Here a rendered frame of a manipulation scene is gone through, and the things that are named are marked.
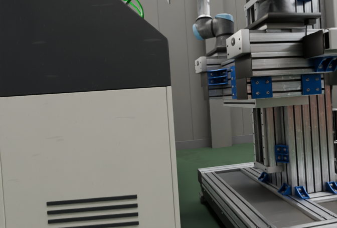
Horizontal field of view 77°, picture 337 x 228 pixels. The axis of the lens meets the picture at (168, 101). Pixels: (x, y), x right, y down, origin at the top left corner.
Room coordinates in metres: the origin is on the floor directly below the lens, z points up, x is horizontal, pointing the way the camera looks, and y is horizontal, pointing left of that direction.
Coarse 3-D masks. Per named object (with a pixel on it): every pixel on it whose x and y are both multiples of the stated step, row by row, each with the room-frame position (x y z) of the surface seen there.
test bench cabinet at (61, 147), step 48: (48, 96) 0.70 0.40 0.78; (96, 96) 0.71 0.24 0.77; (144, 96) 0.71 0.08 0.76; (0, 144) 0.70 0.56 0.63; (48, 144) 0.70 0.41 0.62; (96, 144) 0.71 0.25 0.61; (144, 144) 0.71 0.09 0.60; (48, 192) 0.70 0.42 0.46; (96, 192) 0.71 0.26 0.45; (144, 192) 0.71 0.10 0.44
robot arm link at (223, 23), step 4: (216, 16) 1.37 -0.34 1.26; (220, 16) 1.35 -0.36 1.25; (224, 16) 1.34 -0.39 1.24; (228, 16) 1.34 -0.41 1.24; (232, 16) 1.36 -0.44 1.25; (212, 20) 1.39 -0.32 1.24; (216, 20) 1.37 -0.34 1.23; (220, 20) 1.35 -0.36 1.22; (224, 20) 1.34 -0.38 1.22; (228, 20) 1.33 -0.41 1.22; (232, 20) 1.35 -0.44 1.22; (212, 24) 1.37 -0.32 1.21; (216, 24) 1.36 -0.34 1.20; (220, 24) 1.35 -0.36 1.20; (224, 24) 1.34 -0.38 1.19; (228, 24) 1.33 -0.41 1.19; (232, 24) 1.35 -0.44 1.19; (212, 28) 1.38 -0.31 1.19; (216, 28) 1.36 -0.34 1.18; (220, 28) 1.35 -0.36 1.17; (224, 28) 1.34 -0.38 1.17; (228, 28) 1.33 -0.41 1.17; (232, 28) 1.35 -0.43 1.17; (212, 32) 1.39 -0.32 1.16; (216, 32) 1.38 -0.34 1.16; (220, 32) 1.35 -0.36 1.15; (224, 32) 1.34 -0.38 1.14; (228, 32) 1.33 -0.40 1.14; (232, 32) 1.35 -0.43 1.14
